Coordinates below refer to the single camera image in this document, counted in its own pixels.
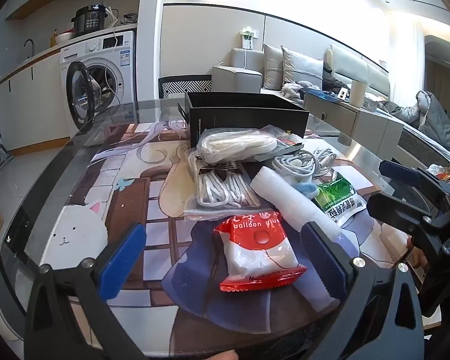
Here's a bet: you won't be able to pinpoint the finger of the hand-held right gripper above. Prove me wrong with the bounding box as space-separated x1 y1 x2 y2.
379 160 450 197
365 192 441 235

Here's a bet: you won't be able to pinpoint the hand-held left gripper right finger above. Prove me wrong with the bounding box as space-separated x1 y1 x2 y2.
301 221 425 360

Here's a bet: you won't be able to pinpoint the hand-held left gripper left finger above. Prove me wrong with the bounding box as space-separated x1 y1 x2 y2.
24 223 151 360

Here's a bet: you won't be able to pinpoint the green and white packet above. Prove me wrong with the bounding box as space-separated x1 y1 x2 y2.
311 170 368 229

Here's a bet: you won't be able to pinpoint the red and white packet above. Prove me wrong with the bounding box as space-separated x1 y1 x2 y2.
214 214 308 292

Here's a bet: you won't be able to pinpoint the white foam roll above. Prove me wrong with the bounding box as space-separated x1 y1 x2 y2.
250 165 344 235

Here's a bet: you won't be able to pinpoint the white cable bundle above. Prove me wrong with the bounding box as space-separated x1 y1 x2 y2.
272 148 338 186

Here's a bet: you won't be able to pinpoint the bag of white socks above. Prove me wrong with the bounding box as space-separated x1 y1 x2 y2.
184 150 263 221

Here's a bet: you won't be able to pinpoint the bag of white rope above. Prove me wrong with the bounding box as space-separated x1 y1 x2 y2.
197 127 279 166

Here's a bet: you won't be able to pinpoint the black cardboard storage box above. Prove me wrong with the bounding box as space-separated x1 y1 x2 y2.
184 92 310 149

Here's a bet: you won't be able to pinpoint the light blue soft item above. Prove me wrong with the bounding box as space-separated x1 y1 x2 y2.
296 182 319 197

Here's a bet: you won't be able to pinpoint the person's right hand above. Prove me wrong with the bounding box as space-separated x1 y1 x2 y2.
406 234 430 271

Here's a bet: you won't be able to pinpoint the person's left hand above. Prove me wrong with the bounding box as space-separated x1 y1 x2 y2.
193 349 238 360

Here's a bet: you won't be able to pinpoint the printed table mat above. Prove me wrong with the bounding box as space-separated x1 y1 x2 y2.
39 122 398 346

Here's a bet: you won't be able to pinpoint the grey puffer jacket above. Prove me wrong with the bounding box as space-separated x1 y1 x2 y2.
379 90 450 154

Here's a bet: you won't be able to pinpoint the white flat box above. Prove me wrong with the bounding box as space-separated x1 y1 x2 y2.
362 95 389 111

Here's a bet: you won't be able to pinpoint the beige sideboard cabinet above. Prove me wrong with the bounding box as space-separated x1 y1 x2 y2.
304 92 406 147

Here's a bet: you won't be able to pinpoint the white cylinder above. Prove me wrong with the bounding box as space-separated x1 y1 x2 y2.
350 81 367 106

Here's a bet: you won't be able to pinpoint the blue flat packet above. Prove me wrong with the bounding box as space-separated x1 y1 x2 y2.
307 88 340 100

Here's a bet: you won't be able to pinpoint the black clothing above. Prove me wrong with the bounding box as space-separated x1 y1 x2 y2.
322 62 351 92

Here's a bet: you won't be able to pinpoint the grey fur item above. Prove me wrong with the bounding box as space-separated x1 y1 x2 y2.
281 80 316 100

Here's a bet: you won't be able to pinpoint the wide grey cushion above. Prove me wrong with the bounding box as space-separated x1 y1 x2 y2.
280 45 325 89

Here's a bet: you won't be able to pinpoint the narrow grey cushion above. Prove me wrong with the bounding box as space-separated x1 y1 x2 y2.
262 43 286 91

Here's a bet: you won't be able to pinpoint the patterned chair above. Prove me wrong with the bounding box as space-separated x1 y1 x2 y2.
158 75 213 100

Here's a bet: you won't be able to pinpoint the beige sofa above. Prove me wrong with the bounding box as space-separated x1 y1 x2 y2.
212 43 392 106

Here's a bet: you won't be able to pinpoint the lower kitchen cabinets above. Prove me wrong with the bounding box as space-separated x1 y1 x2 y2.
0 45 66 151

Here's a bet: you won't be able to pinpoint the white washing machine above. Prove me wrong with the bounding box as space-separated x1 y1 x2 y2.
59 30 137 147

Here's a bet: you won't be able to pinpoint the black pressure cooker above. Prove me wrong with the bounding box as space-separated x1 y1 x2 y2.
72 4 115 38

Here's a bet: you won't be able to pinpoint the white wall power strip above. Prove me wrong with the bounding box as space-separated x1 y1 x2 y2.
240 28 259 50

